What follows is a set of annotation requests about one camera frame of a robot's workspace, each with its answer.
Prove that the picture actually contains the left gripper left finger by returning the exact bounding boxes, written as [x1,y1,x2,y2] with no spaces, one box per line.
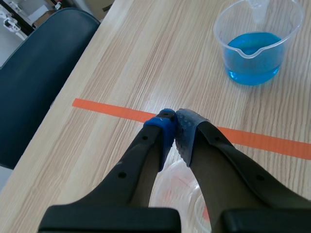
[38,108,182,233]

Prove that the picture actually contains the empty clear plastic beaker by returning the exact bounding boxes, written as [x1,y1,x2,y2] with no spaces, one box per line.
[148,160,212,233]

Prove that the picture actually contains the dark blue chair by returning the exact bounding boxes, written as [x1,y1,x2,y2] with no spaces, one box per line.
[0,7,102,170]

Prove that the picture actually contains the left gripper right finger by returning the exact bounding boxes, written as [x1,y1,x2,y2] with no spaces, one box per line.
[175,108,311,233]

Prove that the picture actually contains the clear beaker with blue liquid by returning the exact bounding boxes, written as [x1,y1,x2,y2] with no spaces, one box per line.
[213,0,305,86]

